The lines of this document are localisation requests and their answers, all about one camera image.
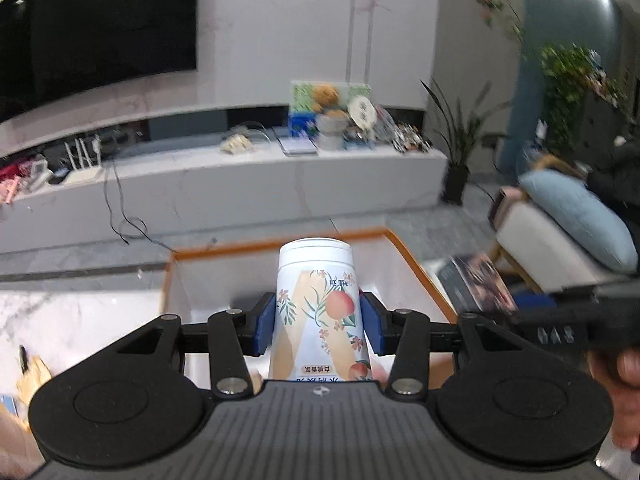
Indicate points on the black white checkered toy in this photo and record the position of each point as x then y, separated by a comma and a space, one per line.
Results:
411, 139

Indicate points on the wall socket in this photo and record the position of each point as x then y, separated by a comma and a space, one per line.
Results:
488, 141

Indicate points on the white power strip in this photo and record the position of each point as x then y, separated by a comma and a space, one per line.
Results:
235, 143

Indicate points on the green climbing plant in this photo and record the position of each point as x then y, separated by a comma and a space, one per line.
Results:
565, 70

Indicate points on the wooden armchair white cushion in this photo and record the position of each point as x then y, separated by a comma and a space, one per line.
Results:
530, 240

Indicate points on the small white desk display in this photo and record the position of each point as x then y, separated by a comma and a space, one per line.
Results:
39, 175

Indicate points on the white router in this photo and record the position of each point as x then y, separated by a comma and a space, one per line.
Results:
82, 170

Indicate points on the pink toy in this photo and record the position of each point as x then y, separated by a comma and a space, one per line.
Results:
11, 191

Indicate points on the orange storage box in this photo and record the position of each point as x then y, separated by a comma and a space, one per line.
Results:
210, 285

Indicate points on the potted plant black pot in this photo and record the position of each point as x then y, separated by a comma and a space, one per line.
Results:
457, 182

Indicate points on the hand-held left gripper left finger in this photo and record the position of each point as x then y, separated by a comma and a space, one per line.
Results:
264, 325

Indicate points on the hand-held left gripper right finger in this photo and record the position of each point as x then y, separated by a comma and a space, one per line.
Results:
372, 325

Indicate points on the black television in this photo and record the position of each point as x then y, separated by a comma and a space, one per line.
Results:
100, 35

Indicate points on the white peach print lotion tube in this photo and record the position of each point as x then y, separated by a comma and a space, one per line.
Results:
315, 310

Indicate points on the white marble tv console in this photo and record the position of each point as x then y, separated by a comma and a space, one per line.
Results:
225, 190

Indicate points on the round patterned hand fan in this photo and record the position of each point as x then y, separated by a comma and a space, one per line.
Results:
385, 120

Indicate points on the dark printed card box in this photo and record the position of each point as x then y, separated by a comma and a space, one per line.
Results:
480, 285

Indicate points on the white laptop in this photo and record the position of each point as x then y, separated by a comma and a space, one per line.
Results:
297, 146

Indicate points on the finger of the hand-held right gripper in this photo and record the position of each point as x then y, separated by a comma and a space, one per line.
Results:
537, 302

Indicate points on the dark cloth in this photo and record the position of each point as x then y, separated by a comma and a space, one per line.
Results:
617, 180

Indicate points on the light blue cushion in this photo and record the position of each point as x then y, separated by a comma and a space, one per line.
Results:
575, 215

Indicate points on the brown teddy bear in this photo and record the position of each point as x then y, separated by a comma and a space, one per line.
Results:
327, 99

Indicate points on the white paper hand fan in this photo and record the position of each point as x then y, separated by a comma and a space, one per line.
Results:
361, 110

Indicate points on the person's right hand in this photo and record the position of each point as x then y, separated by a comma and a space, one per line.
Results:
627, 395

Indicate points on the painted flower canvas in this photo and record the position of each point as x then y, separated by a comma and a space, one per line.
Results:
302, 105

